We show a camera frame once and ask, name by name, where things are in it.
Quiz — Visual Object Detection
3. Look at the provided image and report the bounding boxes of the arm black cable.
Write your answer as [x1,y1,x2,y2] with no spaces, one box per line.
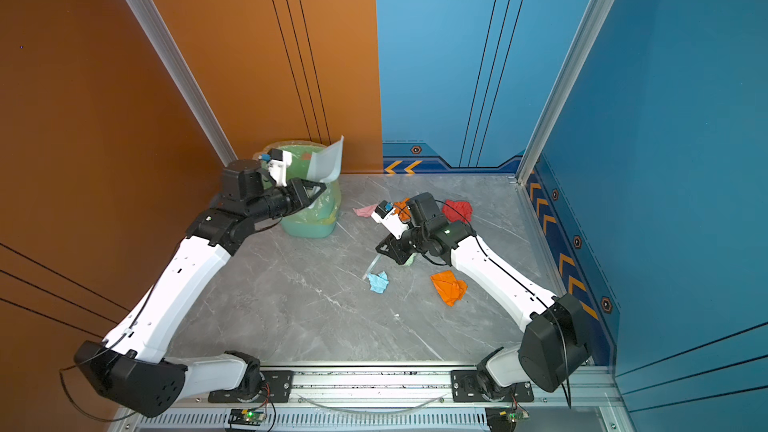
[58,215,283,424]
[431,199,574,410]

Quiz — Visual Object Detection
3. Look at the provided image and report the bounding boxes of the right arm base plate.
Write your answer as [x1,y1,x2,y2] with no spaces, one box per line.
[450,369,534,403]

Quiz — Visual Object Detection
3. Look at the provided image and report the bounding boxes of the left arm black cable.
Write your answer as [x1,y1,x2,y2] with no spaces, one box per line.
[58,215,283,424]

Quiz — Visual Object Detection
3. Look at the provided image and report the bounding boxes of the light blue paper scrap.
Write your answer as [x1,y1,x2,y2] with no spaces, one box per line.
[367,272,389,294]

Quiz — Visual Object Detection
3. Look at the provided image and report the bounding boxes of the green circuit board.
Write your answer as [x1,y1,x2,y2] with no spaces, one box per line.
[485,408,530,432]
[227,408,267,428]

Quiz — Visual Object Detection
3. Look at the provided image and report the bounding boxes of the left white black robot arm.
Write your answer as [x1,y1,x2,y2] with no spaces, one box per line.
[74,155,326,417]

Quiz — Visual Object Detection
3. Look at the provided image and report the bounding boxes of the orange paper ball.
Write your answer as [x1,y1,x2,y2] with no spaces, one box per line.
[431,270,468,307]
[393,198,411,223]

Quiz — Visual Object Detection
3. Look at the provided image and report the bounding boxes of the small light green paper scrap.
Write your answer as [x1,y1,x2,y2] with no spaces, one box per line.
[403,254,416,267]

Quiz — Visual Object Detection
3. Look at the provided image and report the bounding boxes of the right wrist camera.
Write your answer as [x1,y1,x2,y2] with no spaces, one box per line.
[371,201,408,239]

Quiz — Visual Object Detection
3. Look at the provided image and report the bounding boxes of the green plastic trash bin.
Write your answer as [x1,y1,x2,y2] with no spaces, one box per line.
[257,142,343,239]

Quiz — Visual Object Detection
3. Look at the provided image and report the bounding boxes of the orange paper ball far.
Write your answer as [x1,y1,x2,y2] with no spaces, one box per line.
[393,198,411,223]

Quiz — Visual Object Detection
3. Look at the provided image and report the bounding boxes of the red paper ball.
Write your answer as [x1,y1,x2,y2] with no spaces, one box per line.
[442,200,473,224]

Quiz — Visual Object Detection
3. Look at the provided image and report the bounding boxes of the left aluminium corner post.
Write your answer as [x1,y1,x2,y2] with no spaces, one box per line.
[125,0,237,165]

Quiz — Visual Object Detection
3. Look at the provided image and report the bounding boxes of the aluminium corner post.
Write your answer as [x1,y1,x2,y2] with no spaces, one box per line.
[125,0,237,165]
[516,0,615,186]

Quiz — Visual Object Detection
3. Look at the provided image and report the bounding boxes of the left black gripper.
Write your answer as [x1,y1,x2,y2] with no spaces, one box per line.
[247,179,327,229]

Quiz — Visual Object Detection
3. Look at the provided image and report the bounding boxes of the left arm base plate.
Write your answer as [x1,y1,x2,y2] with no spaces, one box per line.
[207,370,294,404]

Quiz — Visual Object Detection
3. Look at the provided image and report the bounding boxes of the aluminium front rail frame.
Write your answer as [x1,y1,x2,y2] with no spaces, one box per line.
[109,363,634,431]

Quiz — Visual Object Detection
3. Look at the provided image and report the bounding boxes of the grey-blue hand brush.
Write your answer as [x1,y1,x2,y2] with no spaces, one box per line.
[362,253,383,280]

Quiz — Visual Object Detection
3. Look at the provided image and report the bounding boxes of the left green circuit board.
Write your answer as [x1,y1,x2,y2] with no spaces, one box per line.
[227,408,267,428]

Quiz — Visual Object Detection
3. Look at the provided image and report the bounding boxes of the pink paper scrap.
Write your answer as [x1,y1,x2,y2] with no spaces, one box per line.
[354,204,378,218]

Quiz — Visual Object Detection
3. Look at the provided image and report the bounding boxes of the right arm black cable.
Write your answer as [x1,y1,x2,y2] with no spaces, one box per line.
[431,199,574,410]

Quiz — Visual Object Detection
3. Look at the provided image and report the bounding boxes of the orange paper ball near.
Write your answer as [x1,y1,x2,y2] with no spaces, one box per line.
[431,270,468,307]

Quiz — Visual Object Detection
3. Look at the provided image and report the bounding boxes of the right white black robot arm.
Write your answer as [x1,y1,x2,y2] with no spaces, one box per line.
[371,193,592,401]

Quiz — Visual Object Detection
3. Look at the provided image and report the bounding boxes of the right aluminium corner post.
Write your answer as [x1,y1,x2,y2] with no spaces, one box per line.
[516,0,615,186]

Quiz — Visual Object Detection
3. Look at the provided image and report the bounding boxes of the right green circuit board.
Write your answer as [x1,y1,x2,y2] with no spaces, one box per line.
[485,408,530,432]

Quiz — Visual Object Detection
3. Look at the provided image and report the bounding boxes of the grey-blue plastic dustpan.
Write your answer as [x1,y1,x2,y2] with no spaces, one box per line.
[306,137,344,184]

